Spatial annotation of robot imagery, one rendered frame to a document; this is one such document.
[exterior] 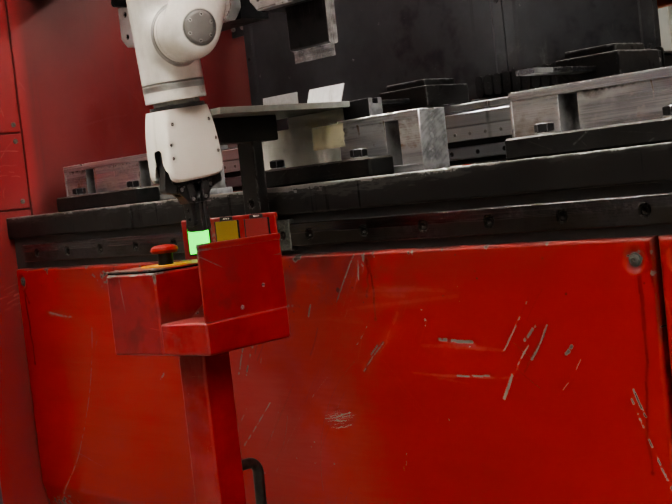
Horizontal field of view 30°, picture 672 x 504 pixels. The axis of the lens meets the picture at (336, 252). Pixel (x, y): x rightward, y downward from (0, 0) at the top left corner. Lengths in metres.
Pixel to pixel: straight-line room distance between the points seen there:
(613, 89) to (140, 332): 0.72
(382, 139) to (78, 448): 1.00
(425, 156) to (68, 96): 1.13
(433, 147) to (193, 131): 0.41
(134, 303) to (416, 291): 0.40
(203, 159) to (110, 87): 1.18
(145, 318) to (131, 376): 0.64
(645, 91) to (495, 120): 0.54
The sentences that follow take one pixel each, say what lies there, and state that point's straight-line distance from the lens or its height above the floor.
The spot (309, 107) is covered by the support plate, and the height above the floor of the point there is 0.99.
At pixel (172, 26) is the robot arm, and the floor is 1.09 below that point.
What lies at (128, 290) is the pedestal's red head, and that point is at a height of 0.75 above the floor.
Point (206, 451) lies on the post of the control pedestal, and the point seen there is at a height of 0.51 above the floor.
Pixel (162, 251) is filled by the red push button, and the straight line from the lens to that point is 1.80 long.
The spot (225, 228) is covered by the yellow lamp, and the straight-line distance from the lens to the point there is 1.84.
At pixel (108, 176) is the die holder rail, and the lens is 2.59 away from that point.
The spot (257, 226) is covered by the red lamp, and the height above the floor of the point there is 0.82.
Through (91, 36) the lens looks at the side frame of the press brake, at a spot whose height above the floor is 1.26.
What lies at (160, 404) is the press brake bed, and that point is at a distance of 2.33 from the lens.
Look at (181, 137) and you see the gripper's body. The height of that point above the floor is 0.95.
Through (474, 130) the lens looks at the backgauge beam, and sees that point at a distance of 2.19.
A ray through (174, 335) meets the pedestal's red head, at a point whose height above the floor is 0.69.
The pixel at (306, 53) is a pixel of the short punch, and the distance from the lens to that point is 2.13.
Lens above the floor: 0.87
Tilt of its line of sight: 3 degrees down
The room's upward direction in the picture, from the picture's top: 6 degrees counter-clockwise
